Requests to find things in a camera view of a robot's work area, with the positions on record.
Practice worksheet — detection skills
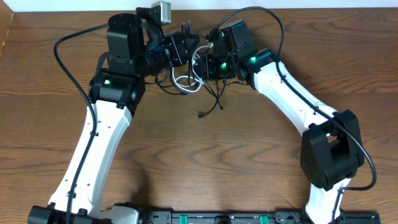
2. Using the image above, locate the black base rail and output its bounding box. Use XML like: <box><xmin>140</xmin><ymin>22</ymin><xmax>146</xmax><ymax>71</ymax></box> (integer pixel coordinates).
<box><xmin>136</xmin><ymin>210</ymin><xmax>382</xmax><ymax>224</ymax></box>

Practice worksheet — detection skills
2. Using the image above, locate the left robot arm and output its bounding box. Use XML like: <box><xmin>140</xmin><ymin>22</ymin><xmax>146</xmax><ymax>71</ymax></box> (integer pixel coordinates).
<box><xmin>28</xmin><ymin>7</ymin><xmax>200</xmax><ymax>223</ymax></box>

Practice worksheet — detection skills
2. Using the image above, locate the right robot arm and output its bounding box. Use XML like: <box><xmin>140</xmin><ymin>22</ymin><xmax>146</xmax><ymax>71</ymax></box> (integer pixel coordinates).
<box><xmin>192</xmin><ymin>20</ymin><xmax>365</xmax><ymax>223</ymax></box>

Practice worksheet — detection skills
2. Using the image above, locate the white cable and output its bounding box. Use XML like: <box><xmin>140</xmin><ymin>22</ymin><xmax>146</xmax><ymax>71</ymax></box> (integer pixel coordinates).
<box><xmin>171</xmin><ymin>43</ymin><xmax>215</xmax><ymax>94</ymax></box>

